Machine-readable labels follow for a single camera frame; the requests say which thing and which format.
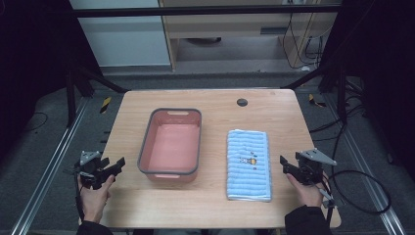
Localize yellow black striped tape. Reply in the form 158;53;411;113
307;93;328;109
99;95;113;115

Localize black horizontal bar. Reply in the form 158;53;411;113
69;4;343;19

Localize black floor cables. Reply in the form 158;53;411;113
307;92;371;143

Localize person's right hand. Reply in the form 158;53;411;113
286;172;330;209

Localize black metal stand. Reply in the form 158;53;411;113
64;63;130;129
281;62;349;125

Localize thin black floor cable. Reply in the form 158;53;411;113
23;111;50;133

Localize black looped gripper cable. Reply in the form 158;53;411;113
327;169;392;215

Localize white cabinet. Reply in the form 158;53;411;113
69;0;172;69

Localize pink plastic basin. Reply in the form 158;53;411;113
137;108;203;183

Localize person's left hand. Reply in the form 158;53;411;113
77;173;116;225

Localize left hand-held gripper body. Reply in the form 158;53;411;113
72;150;106;191

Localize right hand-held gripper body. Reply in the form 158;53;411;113
295;148;338;187

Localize dark curtain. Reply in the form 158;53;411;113
0;0;103;161
321;0;415;182

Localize black hanging desk cables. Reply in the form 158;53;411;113
281;12;328;71

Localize blue striped towel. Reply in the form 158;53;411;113
226;128;273;203

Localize grey cable plug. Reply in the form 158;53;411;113
318;187;337;210

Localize aluminium floor rail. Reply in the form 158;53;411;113
325;93;408;235
10;97;91;235

